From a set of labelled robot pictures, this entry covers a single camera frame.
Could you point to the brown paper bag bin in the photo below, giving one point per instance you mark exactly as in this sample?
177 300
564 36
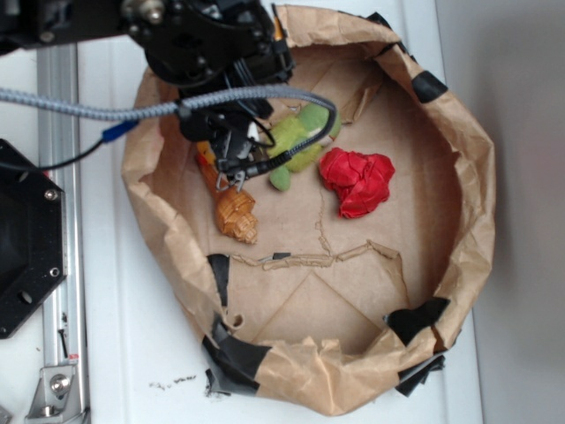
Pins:
326 311

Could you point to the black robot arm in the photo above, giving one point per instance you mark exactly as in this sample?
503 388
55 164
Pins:
198 47

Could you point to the green plush toy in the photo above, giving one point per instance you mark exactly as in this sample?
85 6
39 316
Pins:
294 129

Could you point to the red crumpled paper ball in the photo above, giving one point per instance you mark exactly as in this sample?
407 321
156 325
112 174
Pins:
360 182

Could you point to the aluminium extrusion rail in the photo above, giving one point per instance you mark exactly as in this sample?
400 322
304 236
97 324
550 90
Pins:
64 310

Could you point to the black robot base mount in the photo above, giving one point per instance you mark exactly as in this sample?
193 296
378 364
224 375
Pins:
32 239

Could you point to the orange spiral seashell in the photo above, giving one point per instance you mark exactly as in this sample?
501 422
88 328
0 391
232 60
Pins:
233 208

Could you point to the metal corner bracket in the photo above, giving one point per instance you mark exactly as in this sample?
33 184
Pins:
57 398

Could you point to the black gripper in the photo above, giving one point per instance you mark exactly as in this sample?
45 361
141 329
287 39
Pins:
234 132

